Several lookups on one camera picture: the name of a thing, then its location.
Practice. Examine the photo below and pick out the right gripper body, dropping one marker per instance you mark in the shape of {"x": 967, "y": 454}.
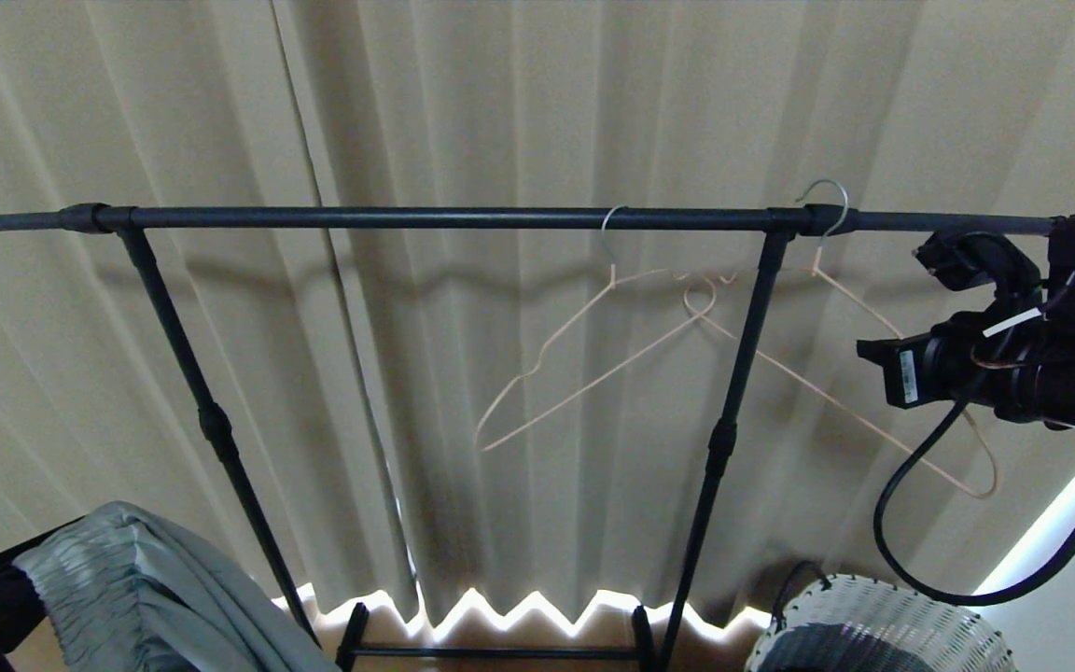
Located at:
{"x": 1060, "y": 373}

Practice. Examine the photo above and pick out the pink clothes hanger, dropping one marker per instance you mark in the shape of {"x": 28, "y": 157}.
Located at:
{"x": 827, "y": 398}
{"x": 593, "y": 383}

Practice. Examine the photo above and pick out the pale grey shorts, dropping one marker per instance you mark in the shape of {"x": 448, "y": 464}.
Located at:
{"x": 155, "y": 597}

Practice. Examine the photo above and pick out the white laundry basket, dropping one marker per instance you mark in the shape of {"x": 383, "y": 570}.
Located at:
{"x": 873, "y": 607}

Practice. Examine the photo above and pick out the black clothes rack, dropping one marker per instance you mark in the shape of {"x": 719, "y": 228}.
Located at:
{"x": 407, "y": 218}

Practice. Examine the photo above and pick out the beige curtain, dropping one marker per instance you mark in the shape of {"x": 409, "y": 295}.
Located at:
{"x": 500, "y": 93}

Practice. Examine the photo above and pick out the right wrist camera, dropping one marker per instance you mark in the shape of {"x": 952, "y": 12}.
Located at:
{"x": 976, "y": 261}

